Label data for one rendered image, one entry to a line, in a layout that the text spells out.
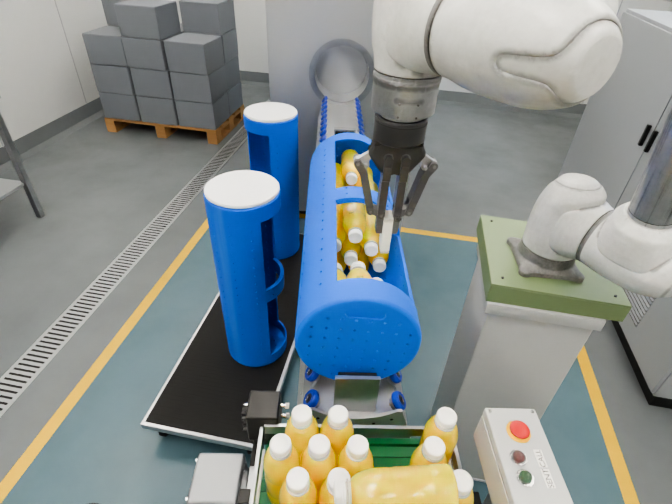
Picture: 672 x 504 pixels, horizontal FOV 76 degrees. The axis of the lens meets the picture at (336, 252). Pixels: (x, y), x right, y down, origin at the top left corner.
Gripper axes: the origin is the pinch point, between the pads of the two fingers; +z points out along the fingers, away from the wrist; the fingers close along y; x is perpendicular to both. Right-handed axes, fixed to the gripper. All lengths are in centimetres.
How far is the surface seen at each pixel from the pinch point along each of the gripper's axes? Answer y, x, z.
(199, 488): -36, -17, 57
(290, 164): -29, 155, 65
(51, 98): -279, 368, 109
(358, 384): -1.8, -2.0, 39.7
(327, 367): -8.6, 4.0, 41.9
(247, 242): -38, 69, 55
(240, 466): -28, -12, 57
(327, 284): -9.3, 10.4, 21.5
